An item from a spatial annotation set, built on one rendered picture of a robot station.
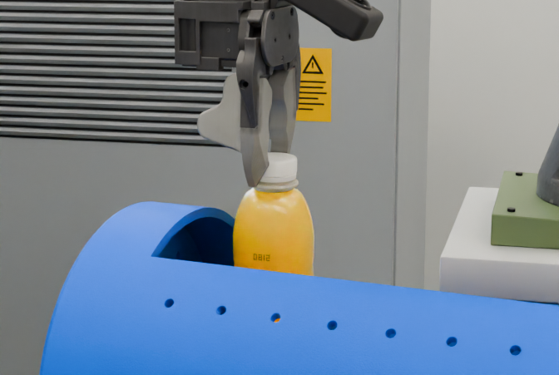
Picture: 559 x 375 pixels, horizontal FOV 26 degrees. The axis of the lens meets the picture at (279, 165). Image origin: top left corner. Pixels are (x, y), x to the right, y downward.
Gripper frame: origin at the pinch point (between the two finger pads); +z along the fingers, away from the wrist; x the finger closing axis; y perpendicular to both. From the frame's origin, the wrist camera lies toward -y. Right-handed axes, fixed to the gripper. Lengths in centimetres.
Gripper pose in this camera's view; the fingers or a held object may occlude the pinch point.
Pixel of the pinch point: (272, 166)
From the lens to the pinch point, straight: 101.0
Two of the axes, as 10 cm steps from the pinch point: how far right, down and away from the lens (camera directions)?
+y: -9.2, -0.8, 3.8
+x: -3.9, 1.9, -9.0
